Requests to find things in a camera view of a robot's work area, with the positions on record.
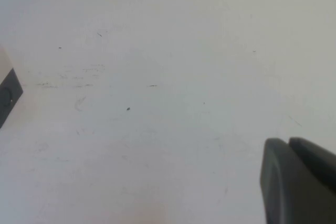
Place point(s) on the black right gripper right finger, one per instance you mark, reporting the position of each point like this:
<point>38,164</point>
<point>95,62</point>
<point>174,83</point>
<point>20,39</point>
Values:
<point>315,153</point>

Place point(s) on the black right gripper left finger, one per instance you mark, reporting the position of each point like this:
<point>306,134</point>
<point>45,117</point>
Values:
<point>283,187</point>

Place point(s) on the grey push-button control box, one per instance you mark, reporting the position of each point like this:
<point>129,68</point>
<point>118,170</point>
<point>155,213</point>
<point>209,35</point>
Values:
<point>10,95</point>

